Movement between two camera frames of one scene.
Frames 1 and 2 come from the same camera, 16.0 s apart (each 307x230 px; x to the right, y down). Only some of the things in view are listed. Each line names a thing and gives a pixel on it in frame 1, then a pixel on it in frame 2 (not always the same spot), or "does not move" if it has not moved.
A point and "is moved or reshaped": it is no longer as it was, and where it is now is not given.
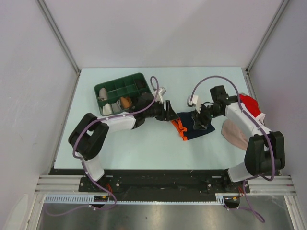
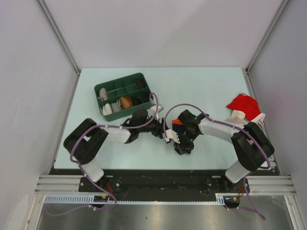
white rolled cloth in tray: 107,109 does not move
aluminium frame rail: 257,184 does not move
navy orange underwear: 184,123 is moved or reshaped
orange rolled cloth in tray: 126,102 does not move
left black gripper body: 157,111 → 156,130
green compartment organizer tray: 121,95 does not move
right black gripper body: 206,114 → 187,136
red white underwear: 252,106 does not move
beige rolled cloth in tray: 102,94 does not move
